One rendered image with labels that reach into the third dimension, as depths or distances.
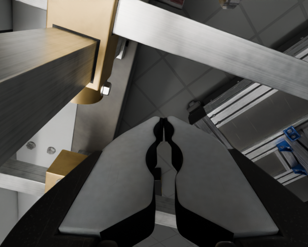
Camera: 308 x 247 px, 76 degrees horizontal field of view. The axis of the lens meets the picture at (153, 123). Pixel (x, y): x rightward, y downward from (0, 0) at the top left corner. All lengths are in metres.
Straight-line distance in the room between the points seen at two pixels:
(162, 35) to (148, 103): 0.94
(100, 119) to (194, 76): 0.76
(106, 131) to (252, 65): 0.28
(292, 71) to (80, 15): 0.18
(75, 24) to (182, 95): 0.95
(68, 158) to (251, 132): 0.87
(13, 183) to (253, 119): 0.91
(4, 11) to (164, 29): 0.34
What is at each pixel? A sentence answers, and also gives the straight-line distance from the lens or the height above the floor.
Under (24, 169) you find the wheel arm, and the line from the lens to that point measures 0.35.
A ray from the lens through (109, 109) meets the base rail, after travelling 0.37.
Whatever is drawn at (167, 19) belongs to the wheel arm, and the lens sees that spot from 0.18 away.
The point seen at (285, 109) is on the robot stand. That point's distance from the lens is 1.05.
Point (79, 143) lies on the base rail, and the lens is 0.42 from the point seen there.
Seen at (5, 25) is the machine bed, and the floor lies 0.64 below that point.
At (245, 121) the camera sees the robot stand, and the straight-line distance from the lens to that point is 1.00.
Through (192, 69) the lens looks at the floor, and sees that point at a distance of 1.06.
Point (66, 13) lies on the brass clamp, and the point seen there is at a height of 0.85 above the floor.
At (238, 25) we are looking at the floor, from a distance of 1.08.
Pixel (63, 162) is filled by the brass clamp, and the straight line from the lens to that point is 0.31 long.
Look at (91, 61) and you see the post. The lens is 0.17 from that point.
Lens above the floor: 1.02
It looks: 61 degrees down
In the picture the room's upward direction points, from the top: 176 degrees counter-clockwise
